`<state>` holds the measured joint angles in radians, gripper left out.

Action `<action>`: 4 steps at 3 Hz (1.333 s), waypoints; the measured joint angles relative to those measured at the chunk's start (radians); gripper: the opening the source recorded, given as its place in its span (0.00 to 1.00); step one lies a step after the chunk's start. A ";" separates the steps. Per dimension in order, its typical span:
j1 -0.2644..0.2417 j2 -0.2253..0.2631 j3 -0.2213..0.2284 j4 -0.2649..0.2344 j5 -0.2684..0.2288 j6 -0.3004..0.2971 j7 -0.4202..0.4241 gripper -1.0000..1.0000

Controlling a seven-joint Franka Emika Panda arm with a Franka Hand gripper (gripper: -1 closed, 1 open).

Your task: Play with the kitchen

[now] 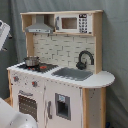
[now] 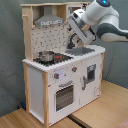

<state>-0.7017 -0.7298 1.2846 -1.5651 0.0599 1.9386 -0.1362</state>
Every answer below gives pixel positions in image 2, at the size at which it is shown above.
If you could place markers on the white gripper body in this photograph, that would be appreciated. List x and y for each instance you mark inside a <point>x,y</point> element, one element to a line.
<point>77,23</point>

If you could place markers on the white oven door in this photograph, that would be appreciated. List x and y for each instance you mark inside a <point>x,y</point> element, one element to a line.
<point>63,98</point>

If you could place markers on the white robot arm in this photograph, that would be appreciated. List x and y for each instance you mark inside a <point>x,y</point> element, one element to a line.
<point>102,13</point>

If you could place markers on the wooden toy kitchen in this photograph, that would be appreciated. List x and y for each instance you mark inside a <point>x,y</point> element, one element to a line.
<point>38,78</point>

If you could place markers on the toy microwave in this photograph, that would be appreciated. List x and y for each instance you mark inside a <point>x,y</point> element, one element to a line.
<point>73,7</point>

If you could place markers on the black toy faucet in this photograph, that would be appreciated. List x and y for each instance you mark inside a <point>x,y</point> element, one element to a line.
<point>71,44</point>

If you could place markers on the grey range hood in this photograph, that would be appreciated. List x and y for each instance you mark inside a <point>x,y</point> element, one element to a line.
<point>48,18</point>

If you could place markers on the grey toy sink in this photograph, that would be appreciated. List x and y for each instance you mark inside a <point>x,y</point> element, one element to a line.
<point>79,51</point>

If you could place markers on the black toy stovetop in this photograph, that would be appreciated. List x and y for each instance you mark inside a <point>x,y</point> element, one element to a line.
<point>58,58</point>

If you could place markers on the silver toy pot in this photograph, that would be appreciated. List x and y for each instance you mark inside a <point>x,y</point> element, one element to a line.
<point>46,56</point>

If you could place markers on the red right stove knob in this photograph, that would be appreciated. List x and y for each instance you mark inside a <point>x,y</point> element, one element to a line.
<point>74,69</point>

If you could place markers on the red stove knob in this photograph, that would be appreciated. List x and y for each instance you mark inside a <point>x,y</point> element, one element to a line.
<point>56,75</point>
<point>74,69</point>

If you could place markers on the white cabinet door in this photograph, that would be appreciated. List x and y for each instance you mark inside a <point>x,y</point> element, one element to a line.
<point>91,71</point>

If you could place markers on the red left stove knob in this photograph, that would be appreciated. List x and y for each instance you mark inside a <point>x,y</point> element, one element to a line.
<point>56,75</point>

